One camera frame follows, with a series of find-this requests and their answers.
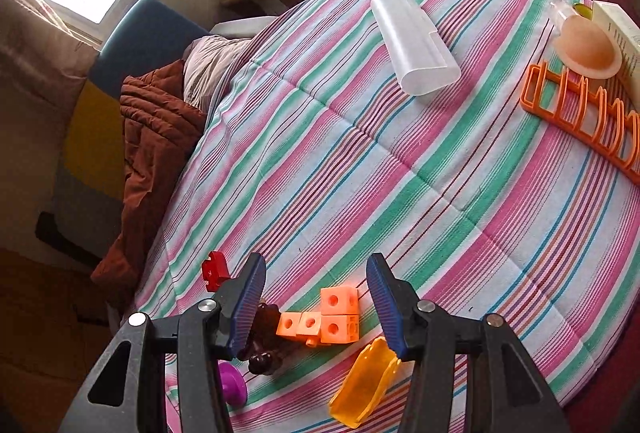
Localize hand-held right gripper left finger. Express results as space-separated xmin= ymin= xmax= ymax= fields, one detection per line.
xmin=57 ymin=252 xmax=268 ymax=433

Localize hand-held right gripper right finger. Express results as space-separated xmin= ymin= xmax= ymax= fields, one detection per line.
xmin=366 ymin=253 xmax=573 ymax=433

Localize dark brown figure toy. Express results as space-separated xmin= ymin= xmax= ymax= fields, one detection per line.
xmin=248 ymin=303 xmax=288 ymax=376

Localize small red container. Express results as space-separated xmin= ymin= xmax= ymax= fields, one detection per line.
xmin=201 ymin=251 xmax=232 ymax=292

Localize orange linked cubes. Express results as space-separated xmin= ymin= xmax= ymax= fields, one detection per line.
xmin=276 ymin=286 xmax=361 ymax=348

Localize yellow scoop piece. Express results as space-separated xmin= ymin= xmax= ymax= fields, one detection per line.
xmin=328 ymin=336 xmax=402 ymax=429

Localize orange plastic rack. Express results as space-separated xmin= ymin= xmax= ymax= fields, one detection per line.
xmin=519 ymin=63 xmax=640 ymax=186

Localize striped blanket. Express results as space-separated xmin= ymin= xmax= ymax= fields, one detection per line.
xmin=132 ymin=0 xmax=640 ymax=433

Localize brown quilted duvet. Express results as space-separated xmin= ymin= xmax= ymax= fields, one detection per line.
xmin=91 ymin=60 xmax=209 ymax=296

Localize wooden wardrobe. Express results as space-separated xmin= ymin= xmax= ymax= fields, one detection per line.
xmin=0 ymin=248 xmax=131 ymax=433

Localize pale pillow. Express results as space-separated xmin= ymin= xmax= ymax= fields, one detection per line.
xmin=181 ymin=34 xmax=256 ymax=114

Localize grey yellow blue headboard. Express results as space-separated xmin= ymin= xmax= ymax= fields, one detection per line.
xmin=52 ymin=0 xmax=207 ymax=259

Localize translucent white case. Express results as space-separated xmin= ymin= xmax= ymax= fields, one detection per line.
xmin=370 ymin=0 xmax=462 ymax=97

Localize beige patterned curtain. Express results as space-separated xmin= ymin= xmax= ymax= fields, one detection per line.
xmin=0 ymin=0 xmax=101 ymax=114

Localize peach suction cup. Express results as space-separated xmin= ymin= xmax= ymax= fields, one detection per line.
xmin=551 ymin=17 xmax=623 ymax=79

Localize small clear bottle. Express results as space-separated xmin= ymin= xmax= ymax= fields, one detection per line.
xmin=550 ymin=0 xmax=583 ymax=23

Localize cream cardboard box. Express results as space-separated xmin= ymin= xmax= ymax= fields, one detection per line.
xmin=591 ymin=0 xmax=640 ymax=109

